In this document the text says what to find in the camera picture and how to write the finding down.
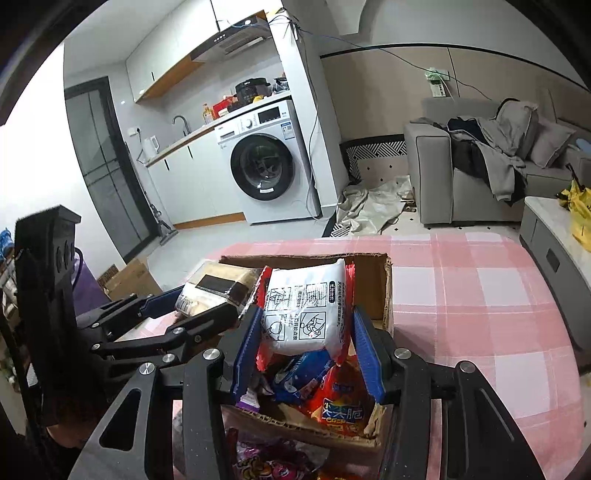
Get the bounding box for purple bag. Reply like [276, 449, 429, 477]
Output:
[71, 256, 114, 319]

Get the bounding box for crumpled beige cloth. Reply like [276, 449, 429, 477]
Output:
[335, 174, 416, 236]

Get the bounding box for white washing machine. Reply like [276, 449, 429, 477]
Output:
[216, 99, 322, 226]

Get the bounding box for white cabinets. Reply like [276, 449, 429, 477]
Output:
[126, 0, 284, 104]
[147, 134, 247, 229]

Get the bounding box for brown cardboard box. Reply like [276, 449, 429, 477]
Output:
[217, 251, 395, 450]

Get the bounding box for silver range hood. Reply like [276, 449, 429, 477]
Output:
[191, 16, 273, 63]

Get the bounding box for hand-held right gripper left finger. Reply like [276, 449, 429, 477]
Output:
[69, 302, 265, 480]

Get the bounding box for shoe rack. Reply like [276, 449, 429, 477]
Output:
[0, 226, 28, 393]

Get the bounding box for red pink snack packet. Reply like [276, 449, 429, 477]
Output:
[228, 429, 333, 480]

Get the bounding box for red box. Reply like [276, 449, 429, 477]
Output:
[212, 95, 238, 118]

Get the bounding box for red triangular chips packet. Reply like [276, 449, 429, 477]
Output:
[305, 355, 377, 437]

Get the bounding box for white lower cabinets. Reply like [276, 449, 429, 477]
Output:
[147, 134, 247, 229]

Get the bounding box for silver purple snack packet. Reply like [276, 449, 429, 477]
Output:
[235, 383, 262, 411]

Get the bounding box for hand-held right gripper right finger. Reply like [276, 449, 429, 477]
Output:
[352, 305, 546, 480]

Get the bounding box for small floor cardboard box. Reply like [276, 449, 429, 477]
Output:
[97, 257, 162, 301]

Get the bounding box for grey coffee table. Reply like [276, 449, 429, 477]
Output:
[519, 196, 591, 342]

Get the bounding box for long thin cable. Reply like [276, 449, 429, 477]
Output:
[270, 11, 490, 220]

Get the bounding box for stick vacuum cleaner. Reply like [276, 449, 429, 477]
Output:
[139, 157, 178, 245]

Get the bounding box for white red-edged snack packet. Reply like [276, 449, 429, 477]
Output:
[256, 258, 356, 372]

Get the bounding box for blue cookie packet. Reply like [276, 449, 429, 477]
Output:
[272, 348, 335, 404]

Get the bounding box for white upper cabinets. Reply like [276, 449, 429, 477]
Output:
[126, 0, 284, 104]

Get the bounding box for dark glass door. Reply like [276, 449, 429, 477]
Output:
[65, 76, 155, 264]

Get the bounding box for grey pillow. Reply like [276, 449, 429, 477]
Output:
[529, 115, 578, 169]

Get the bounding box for white wall power strip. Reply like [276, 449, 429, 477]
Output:
[425, 68, 451, 97]

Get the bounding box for grey jacket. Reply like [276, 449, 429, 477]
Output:
[478, 99, 539, 204]

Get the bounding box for dark clothing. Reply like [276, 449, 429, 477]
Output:
[445, 117, 527, 206]

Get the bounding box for black cooker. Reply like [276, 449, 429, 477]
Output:
[235, 78, 273, 104]

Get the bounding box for grey sofa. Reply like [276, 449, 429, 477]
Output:
[404, 97, 591, 227]

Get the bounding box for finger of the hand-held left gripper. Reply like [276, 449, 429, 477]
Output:
[90, 302, 252, 367]
[76, 285, 195, 342]

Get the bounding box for yellow plastic bag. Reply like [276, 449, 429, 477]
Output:
[556, 180, 591, 252]

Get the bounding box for brown cake packet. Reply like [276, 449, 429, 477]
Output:
[175, 258, 264, 319]

